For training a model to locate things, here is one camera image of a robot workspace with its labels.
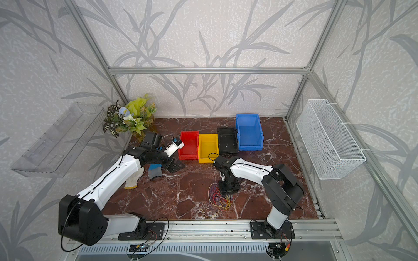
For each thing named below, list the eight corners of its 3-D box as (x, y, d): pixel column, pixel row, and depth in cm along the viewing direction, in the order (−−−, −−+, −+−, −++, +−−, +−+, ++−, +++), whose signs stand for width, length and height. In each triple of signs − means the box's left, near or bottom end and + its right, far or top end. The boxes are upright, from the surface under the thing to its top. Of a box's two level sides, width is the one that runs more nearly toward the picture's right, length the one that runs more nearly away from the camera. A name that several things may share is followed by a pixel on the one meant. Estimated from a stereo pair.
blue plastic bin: (238, 150, 103) (239, 142, 95) (235, 123, 118) (237, 114, 111) (262, 150, 103) (265, 142, 96) (257, 123, 118) (259, 114, 111)
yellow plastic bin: (198, 164, 99) (196, 157, 92) (200, 140, 110) (199, 132, 104) (219, 164, 99) (218, 157, 92) (219, 140, 110) (219, 132, 104)
